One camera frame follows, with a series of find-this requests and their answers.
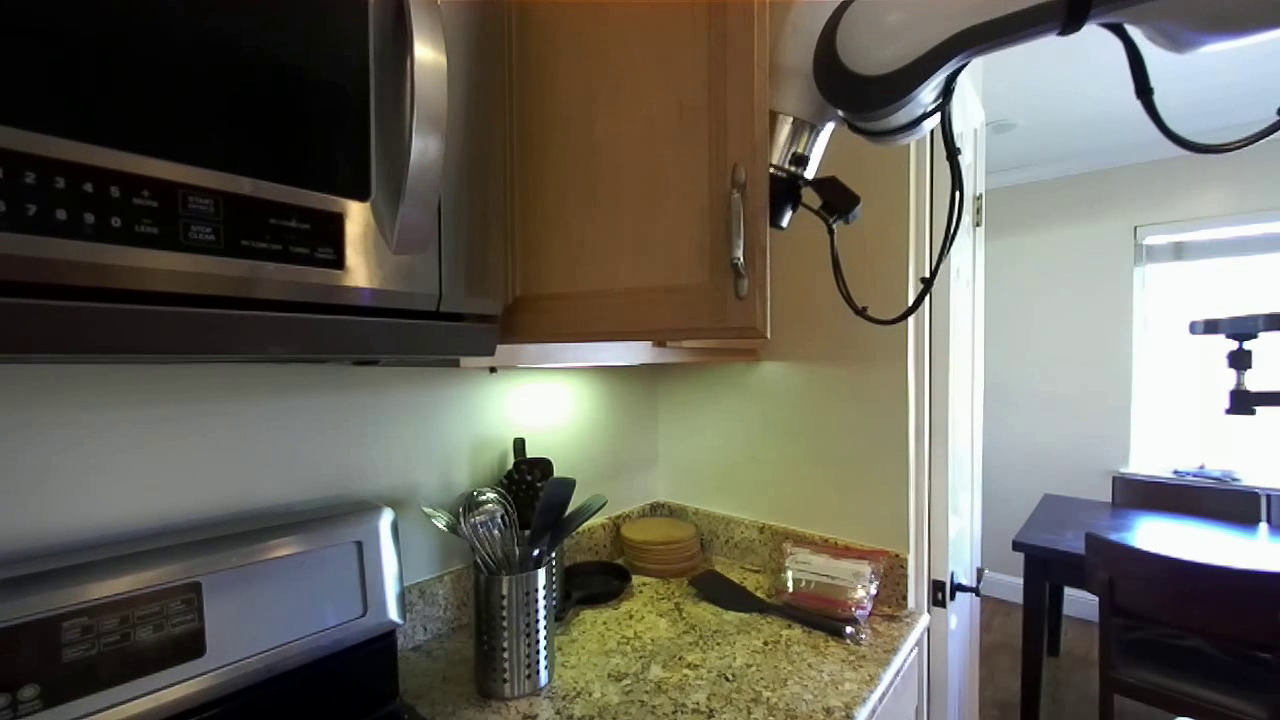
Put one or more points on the front perforated utensil holder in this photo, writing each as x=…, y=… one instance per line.
x=514, y=635

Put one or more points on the black spatula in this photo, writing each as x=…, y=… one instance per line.
x=735, y=598

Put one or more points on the small black dish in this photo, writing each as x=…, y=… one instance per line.
x=595, y=583

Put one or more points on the dark wooden chair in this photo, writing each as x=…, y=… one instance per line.
x=1188, y=614

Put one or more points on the dark wooden utensils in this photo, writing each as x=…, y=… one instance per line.
x=544, y=507

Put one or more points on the door metal handle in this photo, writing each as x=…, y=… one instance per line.
x=737, y=233

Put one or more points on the stack of cork coasters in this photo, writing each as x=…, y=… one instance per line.
x=663, y=547

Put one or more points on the metal kitchen utensils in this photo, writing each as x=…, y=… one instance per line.
x=484, y=522

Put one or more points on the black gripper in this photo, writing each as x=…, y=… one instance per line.
x=827, y=199

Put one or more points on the clear plastic food package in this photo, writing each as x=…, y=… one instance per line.
x=830, y=587

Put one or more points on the white door frame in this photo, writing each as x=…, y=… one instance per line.
x=950, y=414

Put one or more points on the stainless steel microwave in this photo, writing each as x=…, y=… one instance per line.
x=246, y=182

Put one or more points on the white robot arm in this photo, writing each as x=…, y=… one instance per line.
x=887, y=68

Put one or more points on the stainless steel gas stove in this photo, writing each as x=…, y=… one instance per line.
x=287, y=618

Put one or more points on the wooden cabinet door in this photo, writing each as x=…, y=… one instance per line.
x=630, y=121

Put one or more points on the dark wooden dining table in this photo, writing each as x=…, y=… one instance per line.
x=1055, y=560

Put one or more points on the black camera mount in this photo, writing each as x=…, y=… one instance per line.
x=1241, y=332

